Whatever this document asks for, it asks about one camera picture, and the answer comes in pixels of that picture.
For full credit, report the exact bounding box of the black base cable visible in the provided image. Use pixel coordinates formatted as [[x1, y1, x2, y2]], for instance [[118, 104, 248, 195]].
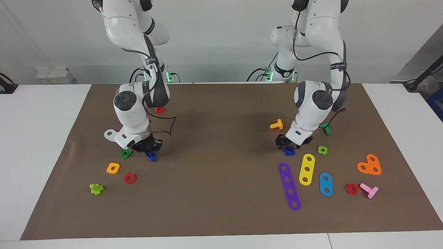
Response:
[[129, 67, 146, 83], [246, 52, 279, 82]]

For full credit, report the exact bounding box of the purple four-hole plate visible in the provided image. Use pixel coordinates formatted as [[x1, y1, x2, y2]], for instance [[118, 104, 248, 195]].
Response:
[[278, 162, 301, 211]]

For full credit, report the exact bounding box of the yellow three-hole plate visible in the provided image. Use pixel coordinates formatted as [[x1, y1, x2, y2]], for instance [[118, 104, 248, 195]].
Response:
[[298, 153, 316, 186]]

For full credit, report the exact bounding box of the orange heart-shaped plate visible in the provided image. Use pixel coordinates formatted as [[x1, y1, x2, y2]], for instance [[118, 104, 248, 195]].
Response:
[[357, 154, 382, 176]]

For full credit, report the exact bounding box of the pink plastic screw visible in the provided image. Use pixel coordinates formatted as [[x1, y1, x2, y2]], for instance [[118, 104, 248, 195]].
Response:
[[360, 183, 379, 199]]

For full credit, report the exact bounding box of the black clamp device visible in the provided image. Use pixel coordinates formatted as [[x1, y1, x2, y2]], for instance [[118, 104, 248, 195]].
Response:
[[0, 73, 18, 94]]

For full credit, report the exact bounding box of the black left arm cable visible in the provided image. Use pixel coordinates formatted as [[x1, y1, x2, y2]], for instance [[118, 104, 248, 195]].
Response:
[[292, 0, 352, 127]]

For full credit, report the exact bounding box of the blue crate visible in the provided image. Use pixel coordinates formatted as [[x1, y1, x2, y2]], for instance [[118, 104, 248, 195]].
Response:
[[426, 86, 443, 121]]

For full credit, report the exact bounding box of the brown table mat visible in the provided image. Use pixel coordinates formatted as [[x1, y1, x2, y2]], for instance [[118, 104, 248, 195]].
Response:
[[20, 83, 443, 240]]

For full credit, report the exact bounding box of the white cardboard box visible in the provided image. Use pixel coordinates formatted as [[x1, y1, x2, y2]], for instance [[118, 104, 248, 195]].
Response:
[[36, 67, 75, 84]]

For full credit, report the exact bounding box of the black stand pole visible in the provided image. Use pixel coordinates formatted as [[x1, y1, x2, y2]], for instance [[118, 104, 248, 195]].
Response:
[[403, 55, 443, 92]]

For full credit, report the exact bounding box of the blue two-hole plate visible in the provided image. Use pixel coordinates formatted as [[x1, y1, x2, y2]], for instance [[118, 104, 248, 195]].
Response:
[[319, 172, 333, 197]]

